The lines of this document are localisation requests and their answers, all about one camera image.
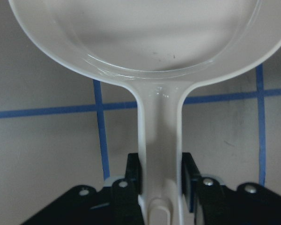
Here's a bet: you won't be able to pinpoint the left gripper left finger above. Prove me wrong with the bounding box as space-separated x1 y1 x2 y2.
125 153 142 194

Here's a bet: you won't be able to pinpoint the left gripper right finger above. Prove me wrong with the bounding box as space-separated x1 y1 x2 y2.
181 152 201 212

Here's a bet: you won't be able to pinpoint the beige plastic dustpan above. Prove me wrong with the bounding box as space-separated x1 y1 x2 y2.
9 0 281 225

